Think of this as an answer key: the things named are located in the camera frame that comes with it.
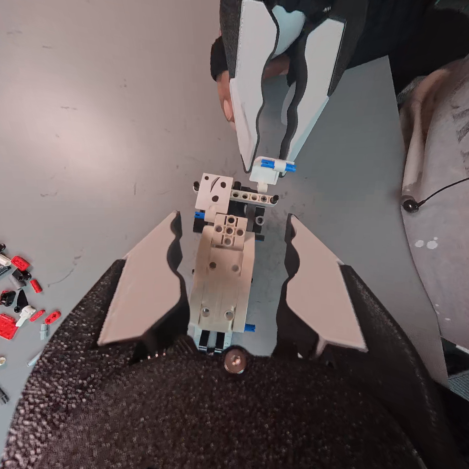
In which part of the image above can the white curved panel brick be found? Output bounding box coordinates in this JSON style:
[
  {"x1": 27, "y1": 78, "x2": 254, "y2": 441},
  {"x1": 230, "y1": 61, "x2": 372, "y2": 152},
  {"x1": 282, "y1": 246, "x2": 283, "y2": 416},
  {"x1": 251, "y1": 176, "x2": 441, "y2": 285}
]
[{"x1": 249, "y1": 156, "x2": 297, "y2": 193}]

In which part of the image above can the pile of red white bricks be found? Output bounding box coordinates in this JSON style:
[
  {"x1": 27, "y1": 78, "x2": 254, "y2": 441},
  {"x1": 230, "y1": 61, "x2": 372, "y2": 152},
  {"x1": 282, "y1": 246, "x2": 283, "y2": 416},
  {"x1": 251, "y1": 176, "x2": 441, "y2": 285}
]
[{"x1": 0, "y1": 243, "x2": 63, "y2": 405}]

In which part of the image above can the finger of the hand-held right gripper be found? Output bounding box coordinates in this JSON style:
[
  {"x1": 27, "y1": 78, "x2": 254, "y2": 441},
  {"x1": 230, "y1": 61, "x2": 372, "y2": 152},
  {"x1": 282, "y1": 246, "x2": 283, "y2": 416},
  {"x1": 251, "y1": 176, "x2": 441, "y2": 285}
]
[
  {"x1": 229, "y1": 0, "x2": 281, "y2": 174},
  {"x1": 279, "y1": 16, "x2": 347, "y2": 178}
]

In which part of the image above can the person's right hand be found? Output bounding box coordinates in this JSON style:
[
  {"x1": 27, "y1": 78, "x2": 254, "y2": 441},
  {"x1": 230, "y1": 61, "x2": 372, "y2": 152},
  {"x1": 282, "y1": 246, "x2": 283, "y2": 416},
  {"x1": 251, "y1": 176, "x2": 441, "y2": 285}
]
[{"x1": 215, "y1": 55, "x2": 291, "y2": 124}]

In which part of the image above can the white toy truck model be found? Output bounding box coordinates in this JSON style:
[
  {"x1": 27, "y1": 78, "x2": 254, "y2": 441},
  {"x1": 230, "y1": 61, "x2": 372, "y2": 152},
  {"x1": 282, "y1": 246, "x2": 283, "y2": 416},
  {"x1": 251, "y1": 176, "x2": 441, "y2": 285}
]
[{"x1": 188, "y1": 172, "x2": 280, "y2": 357}]

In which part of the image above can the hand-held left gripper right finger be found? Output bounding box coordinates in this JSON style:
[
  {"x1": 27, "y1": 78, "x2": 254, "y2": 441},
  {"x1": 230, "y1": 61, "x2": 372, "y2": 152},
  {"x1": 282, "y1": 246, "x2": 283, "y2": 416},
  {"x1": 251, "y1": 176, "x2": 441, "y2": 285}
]
[{"x1": 282, "y1": 213, "x2": 369, "y2": 353}]

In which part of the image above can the grey desk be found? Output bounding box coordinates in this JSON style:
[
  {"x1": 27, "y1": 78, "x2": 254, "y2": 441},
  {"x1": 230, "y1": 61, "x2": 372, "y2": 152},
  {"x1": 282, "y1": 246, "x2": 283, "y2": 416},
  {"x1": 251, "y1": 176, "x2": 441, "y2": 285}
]
[{"x1": 0, "y1": 0, "x2": 450, "y2": 451}]

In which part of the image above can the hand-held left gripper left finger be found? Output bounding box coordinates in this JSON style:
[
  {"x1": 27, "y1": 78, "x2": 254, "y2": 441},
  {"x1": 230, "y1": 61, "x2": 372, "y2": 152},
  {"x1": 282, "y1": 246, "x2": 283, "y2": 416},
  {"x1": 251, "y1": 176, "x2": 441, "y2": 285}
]
[{"x1": 96, "y1": 210, "x2": 184, "y2": 347}]

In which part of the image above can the thin black cable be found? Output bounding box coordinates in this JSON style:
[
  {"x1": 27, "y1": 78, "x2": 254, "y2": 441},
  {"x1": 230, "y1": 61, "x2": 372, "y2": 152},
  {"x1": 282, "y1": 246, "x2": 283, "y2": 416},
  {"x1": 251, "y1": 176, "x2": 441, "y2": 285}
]
[{"x1": 418, "y1": 177, "x2": 469, "y2": 206}]

